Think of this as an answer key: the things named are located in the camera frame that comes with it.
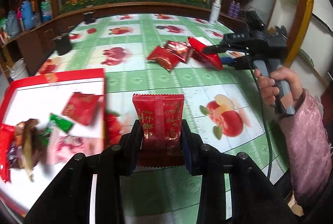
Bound black cup on table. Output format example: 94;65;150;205
52;33;72;56

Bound green small snack packet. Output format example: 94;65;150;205
44;113;74;136

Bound large red snack packet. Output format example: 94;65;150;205
188;36;223;70

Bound red gold-print snack packet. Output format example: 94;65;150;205
133;94;185;168

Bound person right hand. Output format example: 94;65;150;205
254;66;304;108

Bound pink rose snack packet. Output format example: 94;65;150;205
46;126;104;165

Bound white plastic bucket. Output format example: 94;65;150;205
6;58;29;81

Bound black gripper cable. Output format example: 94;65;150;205
248;62;273;180

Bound purple bottles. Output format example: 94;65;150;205
228;1;240;19

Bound white spray bottle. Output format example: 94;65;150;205
209;0;221;25

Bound wooden shelf cabinet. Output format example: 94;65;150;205
0;0;58;76

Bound red white tray box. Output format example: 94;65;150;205
1;68;105;216

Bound red snack packet in tray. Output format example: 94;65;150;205
62;92;100;126

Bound red snack packet pile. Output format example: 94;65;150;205
147;41;193;72

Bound brown patterned snack packet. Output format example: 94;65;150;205
14;119;44;182

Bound pink sleeve forearm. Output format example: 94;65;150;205
279;89;332;207

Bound blue thermos jug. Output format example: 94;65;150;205
20;0;34;30

